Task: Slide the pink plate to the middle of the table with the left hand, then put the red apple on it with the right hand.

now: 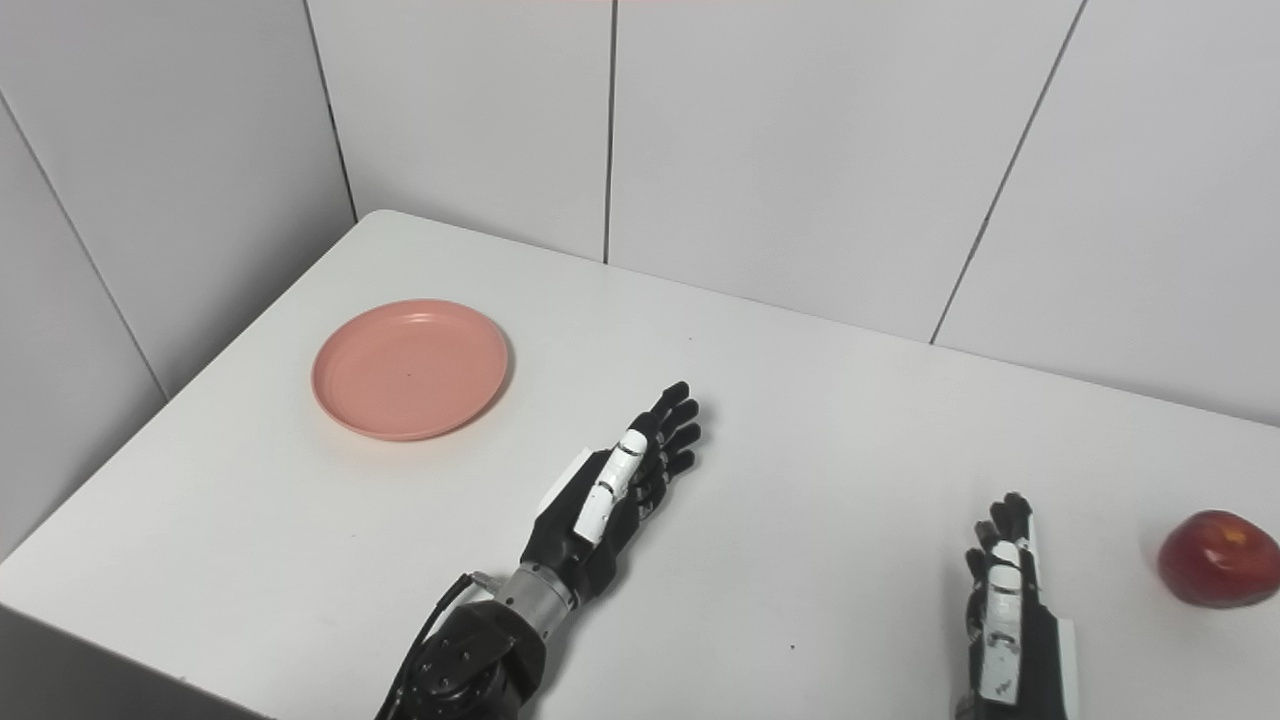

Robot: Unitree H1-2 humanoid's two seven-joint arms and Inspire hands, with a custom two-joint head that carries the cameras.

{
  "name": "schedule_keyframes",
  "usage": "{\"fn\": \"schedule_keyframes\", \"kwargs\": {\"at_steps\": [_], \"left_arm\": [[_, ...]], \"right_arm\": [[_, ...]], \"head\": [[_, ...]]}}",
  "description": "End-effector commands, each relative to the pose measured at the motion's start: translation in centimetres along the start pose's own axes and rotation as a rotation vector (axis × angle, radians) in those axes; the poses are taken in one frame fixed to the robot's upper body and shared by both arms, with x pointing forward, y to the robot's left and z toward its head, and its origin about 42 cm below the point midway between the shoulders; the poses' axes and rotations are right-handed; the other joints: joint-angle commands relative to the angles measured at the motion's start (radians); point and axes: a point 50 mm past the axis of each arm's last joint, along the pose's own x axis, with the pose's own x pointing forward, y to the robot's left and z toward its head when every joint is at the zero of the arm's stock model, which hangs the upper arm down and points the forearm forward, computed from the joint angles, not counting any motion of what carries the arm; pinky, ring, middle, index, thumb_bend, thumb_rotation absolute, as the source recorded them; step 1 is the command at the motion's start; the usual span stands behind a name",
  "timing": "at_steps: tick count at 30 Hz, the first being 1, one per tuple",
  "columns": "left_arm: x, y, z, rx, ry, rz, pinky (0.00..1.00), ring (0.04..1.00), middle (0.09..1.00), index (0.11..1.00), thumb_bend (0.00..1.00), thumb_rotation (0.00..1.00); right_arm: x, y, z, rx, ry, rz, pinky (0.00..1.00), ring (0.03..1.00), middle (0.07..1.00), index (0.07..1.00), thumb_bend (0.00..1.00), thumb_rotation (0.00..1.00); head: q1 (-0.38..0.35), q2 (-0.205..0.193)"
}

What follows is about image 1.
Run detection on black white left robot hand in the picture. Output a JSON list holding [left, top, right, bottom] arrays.
[[520, 381, 703, 604]]

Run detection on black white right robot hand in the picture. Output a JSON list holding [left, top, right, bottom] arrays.
[[955, 492, 1081, 720]]

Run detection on red apple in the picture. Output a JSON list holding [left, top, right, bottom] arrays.
[[1158, 510, 1280, 609]]

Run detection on pink round plate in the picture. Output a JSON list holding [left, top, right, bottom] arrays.
[[311, 299, 511, 443]]

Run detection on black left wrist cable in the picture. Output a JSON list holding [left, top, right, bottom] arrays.
[[375, 570, 506, 720]]

